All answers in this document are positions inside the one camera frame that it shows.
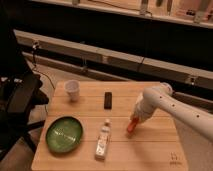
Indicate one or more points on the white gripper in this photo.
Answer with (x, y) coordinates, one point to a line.
(143, 111)

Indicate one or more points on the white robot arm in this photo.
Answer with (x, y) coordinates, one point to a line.
(160, 96)

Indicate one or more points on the white sponge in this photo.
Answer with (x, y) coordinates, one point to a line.
(139, 98)

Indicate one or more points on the black rectangular block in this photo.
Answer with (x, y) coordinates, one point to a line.
(108, 100)

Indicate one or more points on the clear plastic bottle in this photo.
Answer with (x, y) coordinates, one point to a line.
(103, 140)

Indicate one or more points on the white paper cup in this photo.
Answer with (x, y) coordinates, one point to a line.
(71, 87)

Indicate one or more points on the green round plate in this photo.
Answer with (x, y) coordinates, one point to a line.
(64, 134)

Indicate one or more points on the black office chair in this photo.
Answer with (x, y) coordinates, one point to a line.
(19, 93)

